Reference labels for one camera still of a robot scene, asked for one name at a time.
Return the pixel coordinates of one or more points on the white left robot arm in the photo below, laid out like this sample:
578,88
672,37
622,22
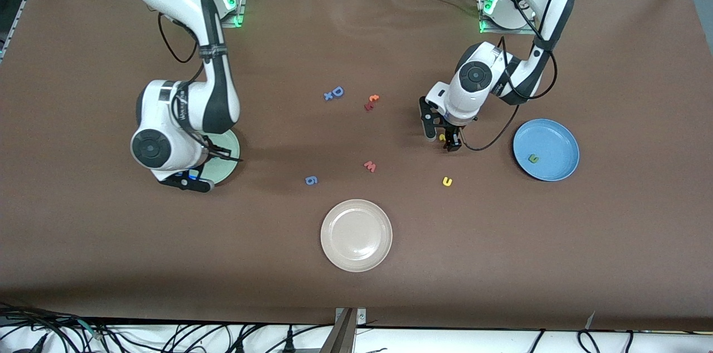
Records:
473,91

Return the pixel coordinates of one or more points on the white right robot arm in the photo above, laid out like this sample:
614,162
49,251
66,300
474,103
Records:
167,136

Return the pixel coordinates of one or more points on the red foam letter w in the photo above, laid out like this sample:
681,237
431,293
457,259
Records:
370,167

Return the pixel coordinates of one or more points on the blue plate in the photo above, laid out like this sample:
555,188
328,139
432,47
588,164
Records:
551,144

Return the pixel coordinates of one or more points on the blue foam letter D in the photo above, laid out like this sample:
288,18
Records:
337,92

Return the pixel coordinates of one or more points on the white plate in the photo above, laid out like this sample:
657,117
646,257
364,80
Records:
356,236

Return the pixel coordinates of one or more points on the blue foam letter g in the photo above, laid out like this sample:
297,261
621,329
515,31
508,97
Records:
312,180

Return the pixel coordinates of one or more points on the light green plate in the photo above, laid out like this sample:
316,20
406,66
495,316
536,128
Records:
228,172

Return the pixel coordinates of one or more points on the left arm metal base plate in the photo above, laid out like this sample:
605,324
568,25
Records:
496,31

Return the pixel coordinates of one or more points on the metal table bracket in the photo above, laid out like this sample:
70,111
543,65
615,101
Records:
342,336

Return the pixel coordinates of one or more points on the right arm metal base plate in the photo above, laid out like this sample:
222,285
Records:
239,2

